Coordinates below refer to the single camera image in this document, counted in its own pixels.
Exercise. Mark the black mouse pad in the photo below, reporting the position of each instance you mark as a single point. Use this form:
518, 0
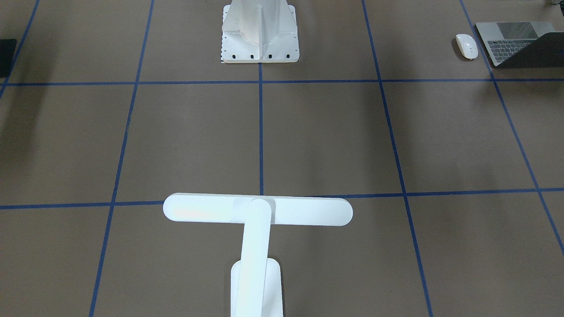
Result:
7, 53

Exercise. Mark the grey laptop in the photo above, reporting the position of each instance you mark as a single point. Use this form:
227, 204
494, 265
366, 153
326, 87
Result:
531, 44

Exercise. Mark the white desk lamp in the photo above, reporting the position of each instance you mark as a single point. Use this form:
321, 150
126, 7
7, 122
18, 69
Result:
256, 279

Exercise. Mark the white computer mouse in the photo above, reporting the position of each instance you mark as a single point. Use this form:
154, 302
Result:
467, 45

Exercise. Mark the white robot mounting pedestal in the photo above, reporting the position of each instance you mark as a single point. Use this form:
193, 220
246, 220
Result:
259, 31

